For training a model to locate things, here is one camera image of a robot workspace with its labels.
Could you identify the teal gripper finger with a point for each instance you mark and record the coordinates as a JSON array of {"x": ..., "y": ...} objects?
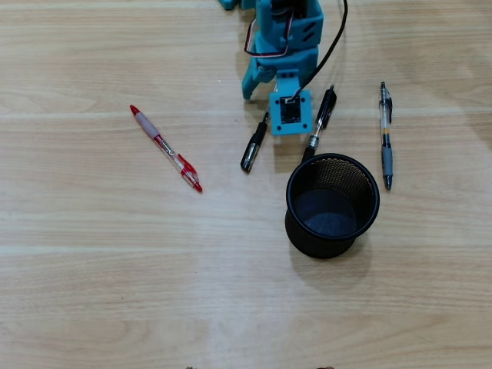
[{"x": 253, "y": 80}]

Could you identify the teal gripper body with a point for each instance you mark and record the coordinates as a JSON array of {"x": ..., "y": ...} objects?
[{"x": 277, "y": 61}]

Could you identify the short black pen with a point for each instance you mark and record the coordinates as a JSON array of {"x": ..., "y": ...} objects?
[{"x": 251, "y": 151}]

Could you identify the red clear pen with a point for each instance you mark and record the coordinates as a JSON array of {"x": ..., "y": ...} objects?
[{"x": 148, "y": 127}]

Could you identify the clear pen gray grip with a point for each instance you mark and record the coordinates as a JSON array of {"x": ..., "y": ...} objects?
[{"x": 386, "y": 157}]

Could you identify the teal robot base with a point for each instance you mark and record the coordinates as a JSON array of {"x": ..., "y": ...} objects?
[{"x": 228, "y": 4}]

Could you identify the black mesh pen holder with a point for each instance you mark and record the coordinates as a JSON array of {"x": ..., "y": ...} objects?
[{"x": 330, "y": 246}]

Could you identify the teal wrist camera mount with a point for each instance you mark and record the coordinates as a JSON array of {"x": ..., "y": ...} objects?
[{"x": 276, "y": 127}]

